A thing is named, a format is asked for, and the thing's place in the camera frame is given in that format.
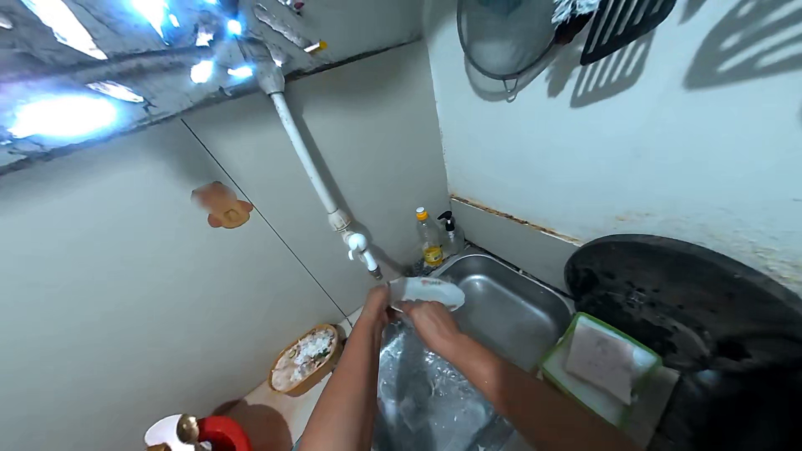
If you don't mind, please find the person's left hand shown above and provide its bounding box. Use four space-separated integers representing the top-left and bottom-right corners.
361 285 399 327

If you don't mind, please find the person's right hand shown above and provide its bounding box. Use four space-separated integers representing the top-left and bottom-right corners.
398 300 463 353

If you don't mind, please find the white floral plate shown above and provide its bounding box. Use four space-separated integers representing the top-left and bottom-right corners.
387 277 466 313

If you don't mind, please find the person's left forearm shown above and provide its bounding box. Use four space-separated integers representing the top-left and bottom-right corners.
297 315 384 451

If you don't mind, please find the person's right forearm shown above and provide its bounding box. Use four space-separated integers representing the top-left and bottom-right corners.
441 334 644 451

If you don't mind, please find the clear bottle with yellow cap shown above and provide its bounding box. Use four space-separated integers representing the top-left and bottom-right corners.
415 207 444 267

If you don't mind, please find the white faucet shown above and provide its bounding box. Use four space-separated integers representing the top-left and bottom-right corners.
343 231 383 281

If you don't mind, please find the clear bottle with black pump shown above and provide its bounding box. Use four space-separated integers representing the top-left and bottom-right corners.
437 210 466 256

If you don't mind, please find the oval basket with food scraps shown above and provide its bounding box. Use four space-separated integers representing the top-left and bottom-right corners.
268 323 344 398

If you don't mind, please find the stainless steel sink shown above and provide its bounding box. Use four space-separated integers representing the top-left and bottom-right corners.
372 245 576 451

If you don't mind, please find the green rimmed tray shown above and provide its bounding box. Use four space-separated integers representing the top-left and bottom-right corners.
539 312 663 429

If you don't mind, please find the white water pipe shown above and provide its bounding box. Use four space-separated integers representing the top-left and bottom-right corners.
254 39 352 233

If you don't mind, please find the brown bear sticker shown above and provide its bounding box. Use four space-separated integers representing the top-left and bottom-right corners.
191 181 254 229

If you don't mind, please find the pinkish rectangular sponge cloth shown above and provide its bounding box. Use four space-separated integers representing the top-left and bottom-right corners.
566 322 636 405

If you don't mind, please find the red container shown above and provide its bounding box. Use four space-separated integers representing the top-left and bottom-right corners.
197 415 253 451

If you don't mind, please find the large black round pan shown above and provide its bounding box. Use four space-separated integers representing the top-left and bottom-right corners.
564 233 802 377

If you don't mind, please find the white cup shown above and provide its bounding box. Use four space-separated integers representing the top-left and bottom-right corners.
144 413 200 451

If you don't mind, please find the round mesh strainer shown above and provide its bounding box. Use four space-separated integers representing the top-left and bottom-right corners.
457 0 558 103

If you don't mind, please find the black pot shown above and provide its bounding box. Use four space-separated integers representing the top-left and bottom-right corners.
647 335 802 451

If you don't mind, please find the white bristled brush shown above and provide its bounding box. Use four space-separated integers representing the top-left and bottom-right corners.
551 0 601 45

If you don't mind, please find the black slotted spatula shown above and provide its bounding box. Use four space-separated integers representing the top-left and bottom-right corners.
580 0 678 66

